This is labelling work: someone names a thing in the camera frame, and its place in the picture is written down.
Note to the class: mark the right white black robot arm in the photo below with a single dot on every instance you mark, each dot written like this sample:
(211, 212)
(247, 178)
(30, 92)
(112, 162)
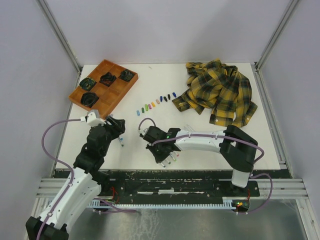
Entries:
(237, 147)

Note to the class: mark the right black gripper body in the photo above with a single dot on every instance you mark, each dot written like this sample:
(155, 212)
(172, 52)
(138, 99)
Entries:
(159, 154)

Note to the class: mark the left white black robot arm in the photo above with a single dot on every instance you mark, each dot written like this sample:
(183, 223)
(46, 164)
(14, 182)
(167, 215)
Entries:
(84, 182)

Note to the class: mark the orange compartment tray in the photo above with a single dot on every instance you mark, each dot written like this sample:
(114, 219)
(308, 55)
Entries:
(103, 88)

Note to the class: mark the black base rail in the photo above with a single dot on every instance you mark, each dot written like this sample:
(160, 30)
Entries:
(174, 187)

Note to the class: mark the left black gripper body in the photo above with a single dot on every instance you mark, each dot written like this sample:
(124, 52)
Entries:
(116, 129)

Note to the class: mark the yellow plaid shirt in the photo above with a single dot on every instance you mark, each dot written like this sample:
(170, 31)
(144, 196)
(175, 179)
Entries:
(221, 88)

